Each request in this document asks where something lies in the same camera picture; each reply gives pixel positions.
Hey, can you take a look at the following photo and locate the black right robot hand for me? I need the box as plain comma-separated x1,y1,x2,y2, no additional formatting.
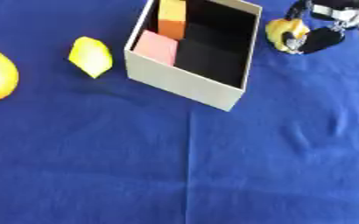
282,0,359,55

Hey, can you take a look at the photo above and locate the yellow toy fruit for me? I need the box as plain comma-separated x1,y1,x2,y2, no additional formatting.
264,17,312,54

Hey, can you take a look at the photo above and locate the tan cardboard box black inside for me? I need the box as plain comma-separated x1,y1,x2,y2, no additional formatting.
123,0,264,113

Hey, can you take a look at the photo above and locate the orange rectangular block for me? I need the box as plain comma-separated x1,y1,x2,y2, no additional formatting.
156,0,189,41

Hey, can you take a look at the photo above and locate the pink cube block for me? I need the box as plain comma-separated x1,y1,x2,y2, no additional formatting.
131,29,181,67

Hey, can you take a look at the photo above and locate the yellow faceted block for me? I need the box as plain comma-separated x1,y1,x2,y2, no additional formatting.
67,36,116,80

